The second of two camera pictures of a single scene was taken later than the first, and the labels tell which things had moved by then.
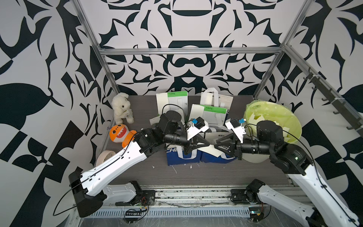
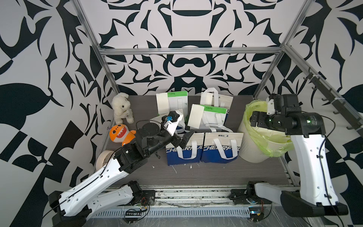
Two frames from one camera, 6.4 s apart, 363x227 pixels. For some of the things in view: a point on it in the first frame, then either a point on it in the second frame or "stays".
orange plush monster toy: x=120 y=133 stays
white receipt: x=211 y=150 to x=195 y=116
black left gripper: x=191 y=143 to x=175 y=142
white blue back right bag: x=211 y=98 stays
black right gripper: x=234 y=144 to x=261 y=122
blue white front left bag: x=176 y=155 stays
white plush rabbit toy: x=121 y=106 stays
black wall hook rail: x=341 y=108 stays
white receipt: x=163 y=103 stays
